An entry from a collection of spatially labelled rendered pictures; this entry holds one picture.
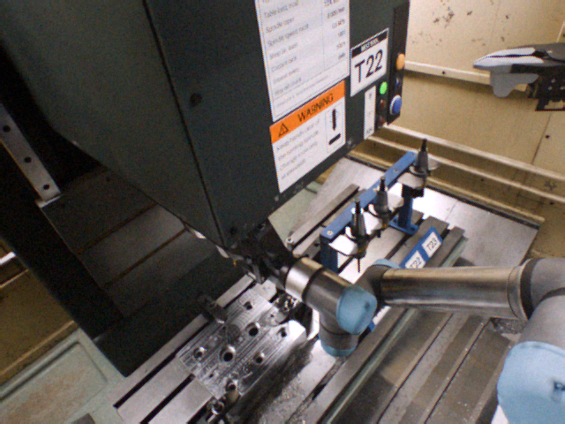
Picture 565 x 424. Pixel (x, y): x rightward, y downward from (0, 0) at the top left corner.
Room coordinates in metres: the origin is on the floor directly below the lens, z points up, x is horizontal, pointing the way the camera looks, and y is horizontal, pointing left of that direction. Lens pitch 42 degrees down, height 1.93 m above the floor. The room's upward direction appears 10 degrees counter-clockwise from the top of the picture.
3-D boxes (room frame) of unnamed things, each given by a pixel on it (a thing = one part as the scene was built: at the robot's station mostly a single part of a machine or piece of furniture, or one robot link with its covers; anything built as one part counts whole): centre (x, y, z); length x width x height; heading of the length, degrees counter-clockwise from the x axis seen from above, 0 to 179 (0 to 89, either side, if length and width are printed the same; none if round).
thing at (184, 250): (0.93, 0.40, 1.16); 0.48 x 0.05 x 0.51; 130
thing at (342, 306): (0.38, -0.08, 1.37); 0.11 x 0.08 x 0.09; 43
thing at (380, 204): (0.75, -0.28, 1.26); 0.04 x 0.04 x 0.07
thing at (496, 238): (1.00, -0.38, 0.75); 0.89 x 0.70 x 0.26; 40
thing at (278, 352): (0.56, 0.17, 0.97); 0.29 x 0.23 x 0.05; 130
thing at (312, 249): (0.83, -0.05, 0.93); 0.26 x 0.05 x 0.06; 135
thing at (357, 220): (0.68, -0.20, 1.26); 0.04 x 0.04 x 0.07
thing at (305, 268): (0.44, -0.03, 1.38); 0.08 x 0.05 x 0.08; 133
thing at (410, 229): (0.97, -0.46, 1.05); 0.10 x 0.05 x 0.30; 40
